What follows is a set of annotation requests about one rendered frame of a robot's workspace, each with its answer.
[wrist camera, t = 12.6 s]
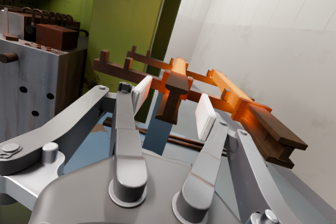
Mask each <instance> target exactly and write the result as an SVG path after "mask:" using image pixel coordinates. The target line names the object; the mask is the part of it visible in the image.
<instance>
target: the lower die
mask: <svg viewBox="0 0 336 224"><path fill-rule="evenodd" d="M31 13H32V12H31V11H26V10H25V13H22V10H20V9H13V8H6V7H4V12H3V11H0V34H3V33H7V34H14V35H16V36H17V37H18V38H19V39H21V40H36V34H29V33H27V32H26V30H25V27H26V25H31V24H32V14H31ZM34 13H35V25H37V24H40V22H41V15H40V13H39V12H34ZM48 21H49V17H48V16H47V14H46V13H43V24H44V25H47V24H48ZM66 21H67V18H65V17H64V16H63V27H65V26H66ZM50 24H51V25H55V17H54V15H52V14H51V22H50ZM57 25H58V26H60V25H61V18H60V17H59V15H57ZM72 25H73V27H78V28H79V29H80V25H81V22H78V21H75V20H73V24H72ZM68 26H69V27H70V26H71V18H70V17H68Z"/></svg>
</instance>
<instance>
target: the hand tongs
mask: <svg viewBox="0 0 336 224"><path fill-rule="evenodd" d="M102 125H103V126H107V127H112V117H108V116H107V118H106V119H105V120H104V122H103V124H102ZM135 129H136V130H138V131H139V133H142V134H144V135H146V133H147V128H140V127H138V126H137V125H135ZM169 137H170V138H173V139H170V138H168V139H167V142H170V143H174V144H178V145H182V146H185V147H189V148H193V149H197V150H200V151H201V150H202V149H203V147H200V146H204V145H205V143H202V142H199V141H195V140H191V139H187V138H184V137H180V136H176V135H172V134H169ZM174 139H177V140H181V141H185V142H188V143H185V142H181V141H177V140H174ZM189 143H192V144H196V145H200V146H196V145H192V144H189ZM222 151H223V152H226V151H227V149H225V148H223V150H222ZM221 156H223V157H227V154H226V153H222V154H221Z"/></svg>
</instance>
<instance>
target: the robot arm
mask: <svg viewBox="0 0 336 224"><path fill-rule="evenodd" d="M152 79H153V78H152V76H150V75H148V76H146V77H145V78H144V79H143V80H142V81H141V82H140V83H139V84H138V85H137V86H136V87H135V86H133V85H132V84H130V83H127V82H120V83H119V85H118V90H117V93H113V92H109V88H108V87H106V86H103V85H96V86H95V87H93V88H92V89H91V90H89V91H88V92H87V93H85V94H84V95H83V96H81V97H80V98H79V99H78V100H76V101H75V102H74V103H72V104H71V105H70V106H68V107H67V108H66V109H64V110H63V111H62V112H60V113H59V114H58V115H56V116H55V117H54V118H52V119H51V120H50V121H49V122H47V123H46V124H45V125H43V126H42V127H39V128H37V129H34V130H32V131H29V132H27V133H24V134H22V135H19V136H17V137H14V138H12V139H9V140H7V141H4V142H2V143H0V206H9V205H12V204H15V203H17V202H20V203H21V204H22V205H24V206H25V207H27V208H28V209H30V210H31V211H32V213H31V217H30V220H29V222H28V224H302V223H301V222H300V220H299V219H298V218H297V217H296V215H295V214H294V213H293V212H292V210H291V209H290V208H289V207H288V205H287V204H286V203H285V201H284V199H283V197H282V195H281V193H280V191H279V189H278V187H277V185H276V183H275V182H274V180H273V178H272V176H271V174H270V172H269V170H268V168H267V166H266V164H265V162H264V160H263V158H262V156H261V155H260V153H259V151H258V149H257V147H256V145H255V143H254V141H253V139H252V137H251V135H250V134H249V133H248V132H247V131H245V130H242V129H237V131H236V132H234V131H232V130H230V129H229V125H228V124H227V123H226V122H224V121H223V120H222V118H221V116H220V115H219V114H218V113H217V112H215V111H214V109H213V107H212V104H211V102H210V99H209V97H208V95H207V94H205V93H202V95H201V98H200V100H199V103H198V105H197V108H196V110H195V117H196V124H197V131H198V138H199V140H200V141H203V142H205V144H204V146H203V148H202V150H201V151H200V153H199V155H198V157H197V159H196V161H195V163H194V165H193V166H192V163H189V162H185V161H182V160H179V159H172V158H165V157H163V156H161V155H159V154H157V153H155V152H153V151H151V150H148V149H144V148H142V146H141V140H140V134H139V130H137V129H136V127H135V119H134V116H135V115H136V113H137V112H138V110H139V109H140V107H141V106H142V104H143V103H144V101H145V100H146V98H147V96H148V93H149V89H150V86H151V82H152ZM105 112H111V113H112V123H111V135H110V146H109V157H107V158H105V159H102V160H100V161H97V162H94V163H92V164H89V165H87V166H84V167H82V168H79V169H76V170H74V171H71V172H69V173H66V174H64V175H63V172H64V166H65V165H66V164H67V163H68V161H69V160H70V159H71V157H72V156H73V155H74V153H75V152H76V151H77V149H78V148H79V147H80V145H81V144H82V143H83V141H84V140H85V139H86V137H87V136H88V135H89V133H90V132H91V131H92V129H93V128H94V127H95V126H96V124H97V123H98V122H99V120H100V119H101V118H102V116H103V115H104V114H105ZM223 148H224V149H226V155H227V160H228V164H229V169H230V174H231V179H232V184H233V188H234V193H235V198H236V203H237V208H238V212H239V217H240V220H239V219H238V218H237V217H236V215H235V214H234V213H233V212H232V210H231V209H230V208H229V207H228V205H227V204H226V203H225V202H224V201H223V199H222V198H221V197H220V196H219V194H218V193H217V192H216V191H215V189H216V187H215V185H216V181H217V177H218V173H219V169H220V165H221V160H220V159H221V155H222V152H223Z"/></svg>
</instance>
